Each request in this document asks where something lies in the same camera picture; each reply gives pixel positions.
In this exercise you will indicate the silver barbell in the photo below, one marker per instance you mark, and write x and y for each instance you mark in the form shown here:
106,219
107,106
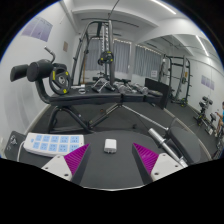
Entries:
160,138

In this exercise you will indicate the white charger block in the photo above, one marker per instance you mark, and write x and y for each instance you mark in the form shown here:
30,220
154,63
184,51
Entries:
110,146

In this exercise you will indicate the chrome dumbbell group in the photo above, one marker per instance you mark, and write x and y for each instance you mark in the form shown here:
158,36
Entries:
133,88

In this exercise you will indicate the purple wall poster group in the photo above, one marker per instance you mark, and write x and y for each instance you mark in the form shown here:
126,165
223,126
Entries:
207,82

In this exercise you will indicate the black weight bench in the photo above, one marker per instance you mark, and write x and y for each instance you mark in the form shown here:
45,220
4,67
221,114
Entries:
93,96

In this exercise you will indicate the white power strip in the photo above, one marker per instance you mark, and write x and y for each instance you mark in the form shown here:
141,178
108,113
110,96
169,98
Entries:
50,143

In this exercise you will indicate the long ceiling light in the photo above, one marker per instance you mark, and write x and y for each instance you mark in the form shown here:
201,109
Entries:
163,6
202,45

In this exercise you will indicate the small brown wall plaque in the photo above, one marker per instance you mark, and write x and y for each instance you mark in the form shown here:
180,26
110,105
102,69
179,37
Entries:
65,46

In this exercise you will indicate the black upright panel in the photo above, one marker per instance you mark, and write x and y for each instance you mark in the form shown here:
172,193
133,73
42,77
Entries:
160,93

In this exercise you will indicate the grey window curtain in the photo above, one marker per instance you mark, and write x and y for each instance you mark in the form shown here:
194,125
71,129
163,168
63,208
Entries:
146,61
121,55

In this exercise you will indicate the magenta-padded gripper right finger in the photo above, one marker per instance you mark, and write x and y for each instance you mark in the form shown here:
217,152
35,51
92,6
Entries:
148,159

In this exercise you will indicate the black yellow weight plate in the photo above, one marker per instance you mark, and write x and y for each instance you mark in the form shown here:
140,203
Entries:
55,85
106,57

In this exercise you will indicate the black power rack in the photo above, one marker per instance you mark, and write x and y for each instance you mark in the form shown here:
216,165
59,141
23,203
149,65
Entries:
186,80

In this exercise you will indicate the person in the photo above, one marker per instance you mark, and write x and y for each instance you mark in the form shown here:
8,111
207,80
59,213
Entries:
221,118

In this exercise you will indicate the silver key bunch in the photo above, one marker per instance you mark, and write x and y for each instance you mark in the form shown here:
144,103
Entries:
13,142

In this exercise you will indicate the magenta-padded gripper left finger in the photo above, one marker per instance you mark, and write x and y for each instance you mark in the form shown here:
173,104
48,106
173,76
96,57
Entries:
76,159

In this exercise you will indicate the white paper sign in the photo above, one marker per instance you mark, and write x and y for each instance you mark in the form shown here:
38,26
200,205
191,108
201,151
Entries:
153,73

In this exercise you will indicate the black padded seat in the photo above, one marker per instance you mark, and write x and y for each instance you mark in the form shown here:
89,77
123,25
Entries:
185,141

